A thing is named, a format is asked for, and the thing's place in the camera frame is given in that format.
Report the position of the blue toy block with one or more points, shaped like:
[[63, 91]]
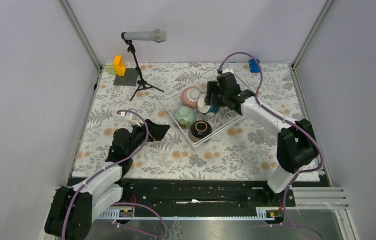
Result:
[[254, 65]]

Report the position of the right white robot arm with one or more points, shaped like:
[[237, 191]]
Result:
[[296, 144]]

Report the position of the light green toy block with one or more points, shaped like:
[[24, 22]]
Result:
[[110, 68]]

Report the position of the light green celadon bowl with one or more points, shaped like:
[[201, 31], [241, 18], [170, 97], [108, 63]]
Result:
[[184, 116]]

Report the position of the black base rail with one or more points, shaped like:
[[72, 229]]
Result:
[[136, 198]]

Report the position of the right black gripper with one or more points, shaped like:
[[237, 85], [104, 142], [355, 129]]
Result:
[[212, 87]]

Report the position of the black microphone tripod stand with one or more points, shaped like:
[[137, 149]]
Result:
[[142, 83]]

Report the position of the black glazed patterned bowl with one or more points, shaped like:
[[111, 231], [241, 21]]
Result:
[[199, 130]]

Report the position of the pink patterned bowl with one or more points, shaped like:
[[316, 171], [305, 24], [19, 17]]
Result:
[[189, 96]]

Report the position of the grey toy baseplate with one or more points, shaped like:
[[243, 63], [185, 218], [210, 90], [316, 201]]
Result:
[[129, 78]]

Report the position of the floral table mat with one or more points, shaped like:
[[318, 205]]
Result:
[[244, 151]]

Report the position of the yellow toy block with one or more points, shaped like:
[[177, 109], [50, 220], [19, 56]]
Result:
[[119, 65]]

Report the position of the white wire dish rack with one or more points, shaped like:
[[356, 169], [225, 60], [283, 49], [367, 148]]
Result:
[[220, 121]]

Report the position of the grey microphone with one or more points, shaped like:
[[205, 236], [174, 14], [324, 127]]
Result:
[[157, 36]]

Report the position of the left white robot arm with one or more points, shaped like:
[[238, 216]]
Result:
[[74, 208]]

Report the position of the teal bowl cream interior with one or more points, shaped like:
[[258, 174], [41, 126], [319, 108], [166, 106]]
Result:
[[203, 108]]

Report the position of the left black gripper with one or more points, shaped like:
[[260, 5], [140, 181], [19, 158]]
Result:
[[156, 131]]

